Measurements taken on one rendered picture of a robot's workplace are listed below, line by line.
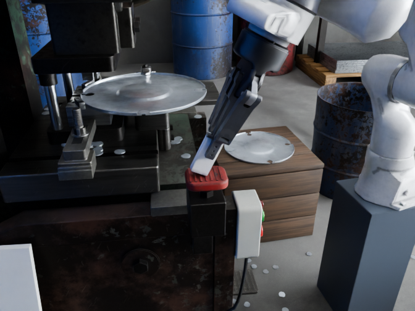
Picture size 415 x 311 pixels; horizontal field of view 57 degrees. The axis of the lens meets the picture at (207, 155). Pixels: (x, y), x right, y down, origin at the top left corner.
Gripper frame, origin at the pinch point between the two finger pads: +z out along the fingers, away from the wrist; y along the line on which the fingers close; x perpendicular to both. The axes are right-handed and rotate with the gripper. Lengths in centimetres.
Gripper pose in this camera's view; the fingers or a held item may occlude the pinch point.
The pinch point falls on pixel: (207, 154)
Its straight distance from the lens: 62.3
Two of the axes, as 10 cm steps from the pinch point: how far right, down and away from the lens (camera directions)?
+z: -4.2, 8.2, 3.8
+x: -9.0, -3.2, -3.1
